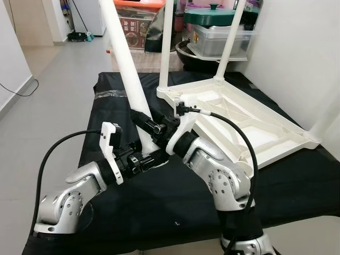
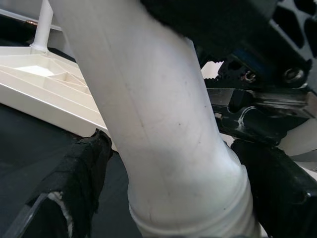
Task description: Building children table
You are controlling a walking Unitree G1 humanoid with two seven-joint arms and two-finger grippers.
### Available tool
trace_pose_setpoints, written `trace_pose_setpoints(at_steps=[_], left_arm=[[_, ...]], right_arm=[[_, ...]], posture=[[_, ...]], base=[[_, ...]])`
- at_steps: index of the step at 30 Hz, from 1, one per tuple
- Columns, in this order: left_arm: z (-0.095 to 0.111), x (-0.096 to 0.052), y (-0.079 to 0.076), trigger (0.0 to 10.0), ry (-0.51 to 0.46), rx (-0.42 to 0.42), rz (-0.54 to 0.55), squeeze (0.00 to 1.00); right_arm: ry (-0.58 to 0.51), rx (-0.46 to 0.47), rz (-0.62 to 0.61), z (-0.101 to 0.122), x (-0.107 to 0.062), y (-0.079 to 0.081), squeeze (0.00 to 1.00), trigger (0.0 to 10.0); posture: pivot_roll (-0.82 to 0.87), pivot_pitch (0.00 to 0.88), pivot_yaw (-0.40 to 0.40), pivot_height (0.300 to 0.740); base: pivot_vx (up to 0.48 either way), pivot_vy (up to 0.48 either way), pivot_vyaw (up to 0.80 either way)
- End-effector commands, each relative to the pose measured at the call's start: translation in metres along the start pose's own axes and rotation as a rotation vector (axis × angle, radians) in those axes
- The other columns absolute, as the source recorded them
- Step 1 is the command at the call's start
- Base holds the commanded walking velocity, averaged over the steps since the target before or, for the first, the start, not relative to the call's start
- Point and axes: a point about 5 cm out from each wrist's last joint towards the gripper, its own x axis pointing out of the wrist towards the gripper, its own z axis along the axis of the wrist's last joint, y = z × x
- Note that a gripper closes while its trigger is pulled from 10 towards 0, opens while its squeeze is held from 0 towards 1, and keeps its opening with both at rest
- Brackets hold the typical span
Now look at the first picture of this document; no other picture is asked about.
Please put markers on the white plastic children table top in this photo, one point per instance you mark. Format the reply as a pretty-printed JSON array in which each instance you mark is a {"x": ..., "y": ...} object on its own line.
[{"x": 255, "y": 122}]

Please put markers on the black wok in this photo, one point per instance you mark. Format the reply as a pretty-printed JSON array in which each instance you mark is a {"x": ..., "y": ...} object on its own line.
[{"x": 188, "y": 61}]

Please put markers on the white plastic table leg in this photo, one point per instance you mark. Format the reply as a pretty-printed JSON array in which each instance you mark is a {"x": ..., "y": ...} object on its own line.
[
  {"x": 326, "y": 119},
  {"x": 167, "y": 48},
  {"x": 125, "y": 58},
  {"x": 231, "y": 40}
]

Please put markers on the broom with dustpan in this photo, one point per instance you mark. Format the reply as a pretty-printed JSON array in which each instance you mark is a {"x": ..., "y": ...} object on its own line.
[{"x": 79, "y": 37}]

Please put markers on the green cooking pot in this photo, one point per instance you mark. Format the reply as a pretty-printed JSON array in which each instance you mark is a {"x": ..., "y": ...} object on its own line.
[{"x": 210, "y": 16}]

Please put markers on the clear tape strip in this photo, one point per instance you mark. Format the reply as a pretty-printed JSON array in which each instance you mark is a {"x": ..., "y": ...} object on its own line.
[{"x": 109, "y": 95}]

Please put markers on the white appliance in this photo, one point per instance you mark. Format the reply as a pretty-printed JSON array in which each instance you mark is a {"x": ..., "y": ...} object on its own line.
[{"x": 90, "y": 16}]

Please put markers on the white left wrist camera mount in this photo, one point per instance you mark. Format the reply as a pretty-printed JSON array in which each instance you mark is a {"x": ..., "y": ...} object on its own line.
[{"x": 109, "y": 138}]

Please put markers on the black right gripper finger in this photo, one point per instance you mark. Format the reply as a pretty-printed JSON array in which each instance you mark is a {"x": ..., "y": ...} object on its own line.
[{"x": 144, "y": 123}]

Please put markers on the clear plastic container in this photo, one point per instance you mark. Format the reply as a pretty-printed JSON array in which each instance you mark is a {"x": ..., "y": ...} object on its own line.
[{"x": 210, "y": 42}]

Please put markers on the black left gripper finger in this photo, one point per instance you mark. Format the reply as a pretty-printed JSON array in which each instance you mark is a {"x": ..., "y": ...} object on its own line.
[{"x": 155, "y": 159}]

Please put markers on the red printed carton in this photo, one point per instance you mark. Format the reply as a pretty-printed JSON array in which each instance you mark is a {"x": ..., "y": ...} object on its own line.
[{"x": 139, "y": 34}]

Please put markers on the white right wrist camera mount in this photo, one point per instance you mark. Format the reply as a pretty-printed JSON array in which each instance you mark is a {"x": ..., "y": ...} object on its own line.
[{"x": 183, "y": 127}]

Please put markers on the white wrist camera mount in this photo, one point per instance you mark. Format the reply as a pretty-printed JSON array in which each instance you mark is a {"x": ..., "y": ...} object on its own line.
[
  {"x": 109, "y": 138},
  {"x": 183, "y": 127}
]

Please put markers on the black tablecloth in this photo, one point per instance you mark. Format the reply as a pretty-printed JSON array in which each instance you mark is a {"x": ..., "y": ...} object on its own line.
[{"x": 133, "y": 212}]

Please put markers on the low translucent storage box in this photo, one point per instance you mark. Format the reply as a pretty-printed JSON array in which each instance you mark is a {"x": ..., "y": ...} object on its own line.
[{"x": 149, "y": 61}]

